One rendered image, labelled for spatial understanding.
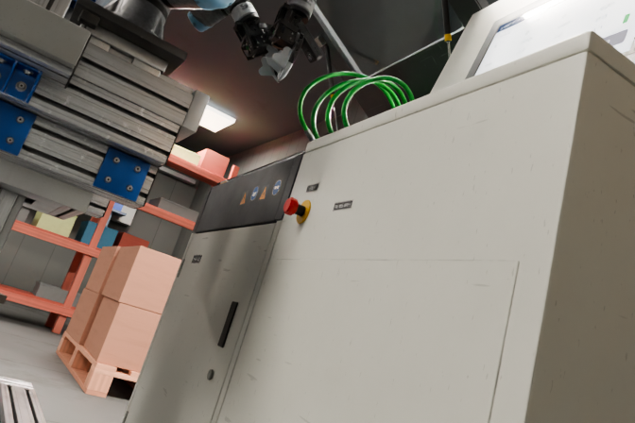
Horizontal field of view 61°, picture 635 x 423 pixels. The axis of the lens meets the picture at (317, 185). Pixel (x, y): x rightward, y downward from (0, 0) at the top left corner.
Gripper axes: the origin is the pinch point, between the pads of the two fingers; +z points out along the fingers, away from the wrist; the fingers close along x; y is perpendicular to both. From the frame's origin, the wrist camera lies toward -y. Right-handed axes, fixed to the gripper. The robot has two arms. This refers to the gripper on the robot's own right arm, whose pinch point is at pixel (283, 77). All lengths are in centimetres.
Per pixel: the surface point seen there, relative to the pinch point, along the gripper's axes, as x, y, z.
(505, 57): 48, -32, -6
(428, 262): 75, -3, 51
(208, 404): 16, -3, 82
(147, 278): -192, -25, 55
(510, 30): 46, -34, -16
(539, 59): 86, -3, 25
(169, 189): -690, -109, -94
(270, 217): 16.6, -3.0, 41.0
